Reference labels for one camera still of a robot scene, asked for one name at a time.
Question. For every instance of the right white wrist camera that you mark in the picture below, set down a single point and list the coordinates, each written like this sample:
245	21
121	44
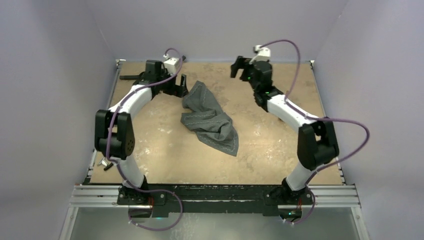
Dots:
262	53

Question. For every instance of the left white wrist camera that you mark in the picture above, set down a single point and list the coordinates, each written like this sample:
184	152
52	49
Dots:
172	65

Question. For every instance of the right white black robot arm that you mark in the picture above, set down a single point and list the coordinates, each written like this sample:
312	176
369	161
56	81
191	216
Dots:
317	143

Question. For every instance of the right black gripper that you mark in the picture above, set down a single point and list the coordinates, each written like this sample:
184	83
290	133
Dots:
245	67

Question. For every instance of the aluminium frame rail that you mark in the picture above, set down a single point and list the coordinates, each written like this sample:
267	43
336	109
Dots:
104	196

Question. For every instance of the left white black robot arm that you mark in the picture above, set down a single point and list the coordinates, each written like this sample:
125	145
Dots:
114	135

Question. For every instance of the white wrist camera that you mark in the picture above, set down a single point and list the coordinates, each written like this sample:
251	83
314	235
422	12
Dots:
172	65
262	53

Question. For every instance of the black handled pliers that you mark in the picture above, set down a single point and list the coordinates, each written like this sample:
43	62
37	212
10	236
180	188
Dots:
108	166

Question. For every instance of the grey cloth napkin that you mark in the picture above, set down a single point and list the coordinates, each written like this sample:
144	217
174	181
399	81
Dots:
208	121

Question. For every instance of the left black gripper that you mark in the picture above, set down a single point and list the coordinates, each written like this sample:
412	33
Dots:
177	91

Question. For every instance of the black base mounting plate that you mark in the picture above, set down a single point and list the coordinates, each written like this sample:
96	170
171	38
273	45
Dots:
163	199

